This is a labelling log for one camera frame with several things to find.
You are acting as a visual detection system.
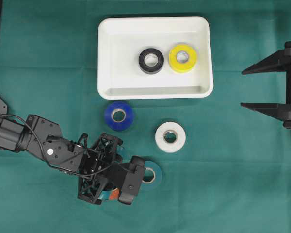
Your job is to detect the teal tape roll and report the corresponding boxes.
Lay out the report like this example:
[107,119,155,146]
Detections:
[141,161,162,191]

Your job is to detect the black tape roll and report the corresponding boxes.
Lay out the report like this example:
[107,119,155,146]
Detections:
[138,48,164,74]

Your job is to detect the white tape roll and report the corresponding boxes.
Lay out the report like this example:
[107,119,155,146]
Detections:
[155,122,186,153]

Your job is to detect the orange tape roll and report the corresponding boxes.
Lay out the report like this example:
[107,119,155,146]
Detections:
[108,188,120,200]

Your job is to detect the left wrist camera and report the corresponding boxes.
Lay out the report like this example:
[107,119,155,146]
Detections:
[103,156,146,205]

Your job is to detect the white plastic tray case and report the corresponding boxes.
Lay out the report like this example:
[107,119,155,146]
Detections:
[97,16,214,100]

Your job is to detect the black camera cable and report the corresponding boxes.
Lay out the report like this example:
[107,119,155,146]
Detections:
[0,112,114,176]

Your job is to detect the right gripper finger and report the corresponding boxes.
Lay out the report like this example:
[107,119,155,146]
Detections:
[241,103,291,121]
[242,48,291,75]

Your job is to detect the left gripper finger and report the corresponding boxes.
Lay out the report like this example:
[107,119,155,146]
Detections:
[98,190,112,200]

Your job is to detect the blue tape roll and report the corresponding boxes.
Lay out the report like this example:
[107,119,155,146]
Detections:
[104,101,134,131]

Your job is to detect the green table cloth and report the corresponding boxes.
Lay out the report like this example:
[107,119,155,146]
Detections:
[0,0,291,233]

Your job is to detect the yellow tape roll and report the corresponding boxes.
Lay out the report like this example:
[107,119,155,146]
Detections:
[168,44,197,73]

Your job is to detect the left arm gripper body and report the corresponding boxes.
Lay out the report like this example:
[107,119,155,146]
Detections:
[78,133,123,204]

